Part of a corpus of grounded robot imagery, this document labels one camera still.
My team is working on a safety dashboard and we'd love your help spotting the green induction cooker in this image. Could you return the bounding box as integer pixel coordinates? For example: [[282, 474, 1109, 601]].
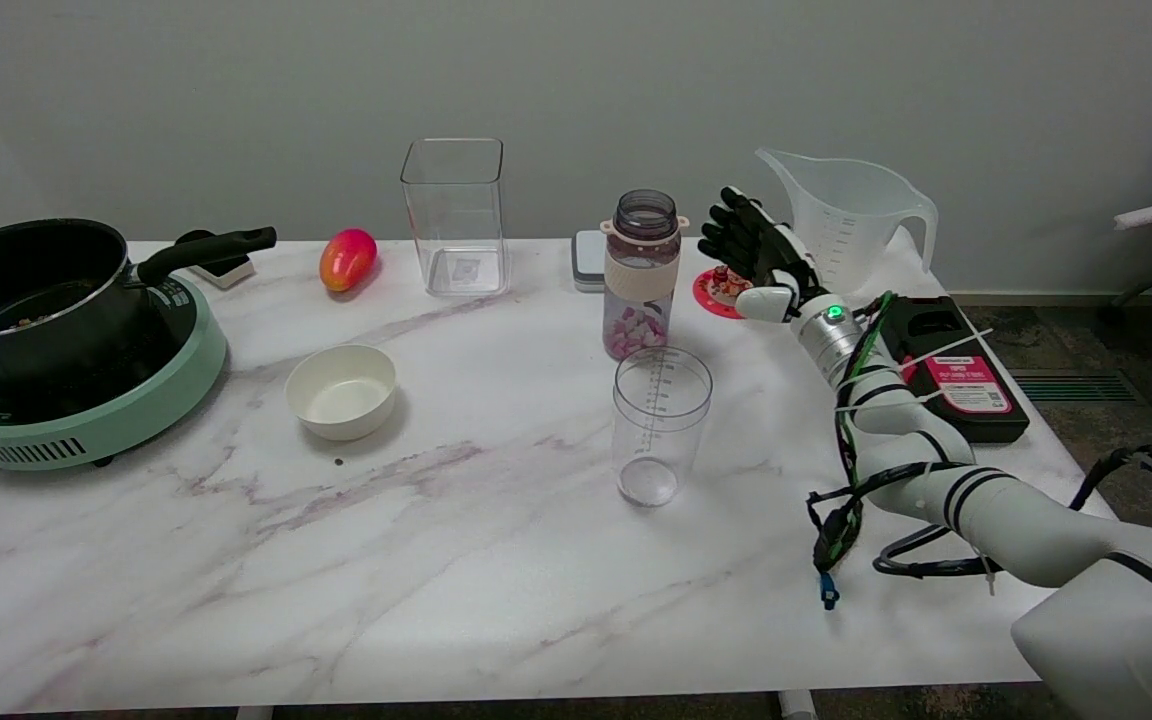
[[0, 272, 229, 472]]

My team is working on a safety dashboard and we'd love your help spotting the white ceramic bowl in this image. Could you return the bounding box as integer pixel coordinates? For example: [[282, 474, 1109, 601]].
[[284, 344, 398, 442]]

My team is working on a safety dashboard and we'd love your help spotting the red coaster with figurine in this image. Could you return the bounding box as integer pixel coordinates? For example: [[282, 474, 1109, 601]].
[[692, 263, 759, 320]]

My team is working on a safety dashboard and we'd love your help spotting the black case with pink label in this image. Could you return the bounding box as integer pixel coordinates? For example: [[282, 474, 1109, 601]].
[[878, 295, 1031, 445]]

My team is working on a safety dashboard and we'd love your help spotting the clear plastic measuring cup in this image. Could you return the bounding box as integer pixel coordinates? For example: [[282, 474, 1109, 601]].
[[612, 346, 714, 508]]

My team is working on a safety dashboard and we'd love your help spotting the small grey white scale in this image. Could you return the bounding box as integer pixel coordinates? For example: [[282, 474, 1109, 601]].
[[571, 230, 608, 293]]

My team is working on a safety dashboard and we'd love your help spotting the red yellow mango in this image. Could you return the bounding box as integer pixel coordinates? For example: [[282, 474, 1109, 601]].
[[319, 228, 379, 294]]

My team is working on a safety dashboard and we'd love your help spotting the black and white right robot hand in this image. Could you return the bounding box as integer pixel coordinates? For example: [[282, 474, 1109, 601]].
[[697, 186, 825, 324]]

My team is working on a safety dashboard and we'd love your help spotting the clear square plastic container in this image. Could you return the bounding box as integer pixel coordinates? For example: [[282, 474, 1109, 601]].
[[400, 138, 510, 298]]

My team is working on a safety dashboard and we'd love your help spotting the translucent measuring jug with handle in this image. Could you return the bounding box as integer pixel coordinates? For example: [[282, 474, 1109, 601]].
[[755, 148, 939, 299]]

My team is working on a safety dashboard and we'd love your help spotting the white block with black top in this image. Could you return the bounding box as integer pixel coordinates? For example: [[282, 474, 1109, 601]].
[[175, 230, 257, 291]]

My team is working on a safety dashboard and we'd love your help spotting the clear bottle with pink candies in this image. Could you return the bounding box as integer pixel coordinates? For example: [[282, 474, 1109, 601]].
[[600, 189, 691, 362]]

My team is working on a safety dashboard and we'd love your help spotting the black saucepan with handle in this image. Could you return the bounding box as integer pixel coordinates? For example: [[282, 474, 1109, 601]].
[[0, 218, 278, 383]]

